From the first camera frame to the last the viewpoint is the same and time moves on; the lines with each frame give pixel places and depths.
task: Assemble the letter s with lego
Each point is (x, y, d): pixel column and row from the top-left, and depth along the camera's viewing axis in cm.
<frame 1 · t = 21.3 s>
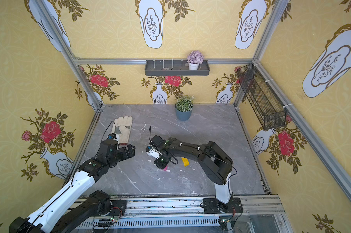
left hand: (130, 149, 82), fingers open
right hand: (160, 166, 86), fingers open
beige work glove: (121, 127, 106), point 2 cm above the table
blue pot green plant: (183, 106, 102), point 16 cm above the table

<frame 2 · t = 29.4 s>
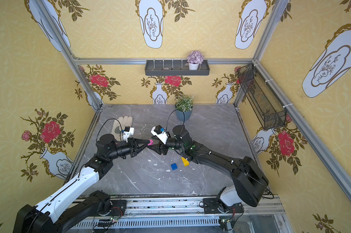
left hand: (150, 144, 71), fingers closed
right hand: (150, 144, 73), fingers open
blue lego brick: (174, 166, 87), point 3 cm above the table
the other named things where they were.

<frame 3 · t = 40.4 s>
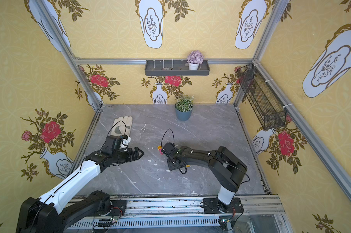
left hand: (139, 154, 83), fingers open
right hand: (173, 167, 89), fingers open
yellow striped lego brick: (159, 147, 97), point 2 cm above the table
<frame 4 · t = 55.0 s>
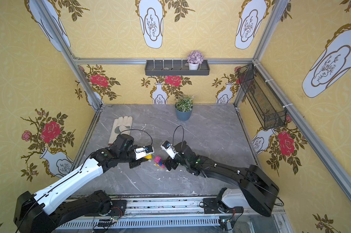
left hand: (146, 154, 79), fingers open
right hand: (166, 155, 81), fingers open
yellow striped lego brick: (158, 165, 88), point 3 cm above the table
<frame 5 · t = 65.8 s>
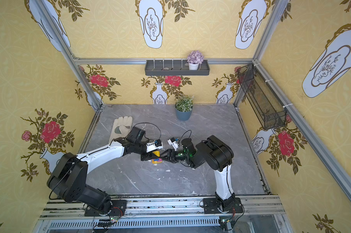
left hand: (157, 152, 87), fingers open
right hand: (163, 163, 88), fingers open
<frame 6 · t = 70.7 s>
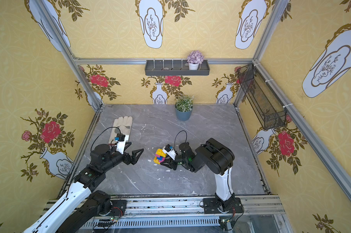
left hand: (138, 146, 76), fingers open
right hand: (163, 163, 90), fingers open
